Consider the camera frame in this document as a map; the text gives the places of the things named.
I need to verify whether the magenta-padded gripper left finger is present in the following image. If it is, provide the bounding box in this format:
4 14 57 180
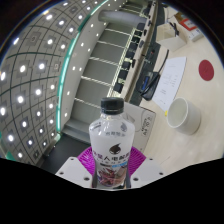
54 146 98 188

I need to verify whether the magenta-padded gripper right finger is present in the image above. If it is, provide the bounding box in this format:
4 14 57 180
125 146 165 189

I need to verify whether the clear black-capped drink bottle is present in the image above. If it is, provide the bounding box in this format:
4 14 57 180
88 97 136 190

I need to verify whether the white printed cardboard box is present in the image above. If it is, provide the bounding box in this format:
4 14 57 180
123 101 157 149

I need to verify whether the white ceramic mug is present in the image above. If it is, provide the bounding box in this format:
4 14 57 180
166 97 202 136

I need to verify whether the group of ceiling lights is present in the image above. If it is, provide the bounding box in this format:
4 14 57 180
0 0 111 161

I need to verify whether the white printed paper sheet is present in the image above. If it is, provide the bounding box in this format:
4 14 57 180
152 56 188 113

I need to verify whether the long curved conference desk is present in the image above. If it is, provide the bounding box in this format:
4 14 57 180
118 0 168 104

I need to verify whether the flat round red coaster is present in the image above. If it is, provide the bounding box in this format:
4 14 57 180
198 59 215 82

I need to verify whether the row of black chairs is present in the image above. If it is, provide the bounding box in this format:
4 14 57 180
113 3 154 98

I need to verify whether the black phone cord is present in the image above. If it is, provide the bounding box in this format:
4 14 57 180
141 49 170 98

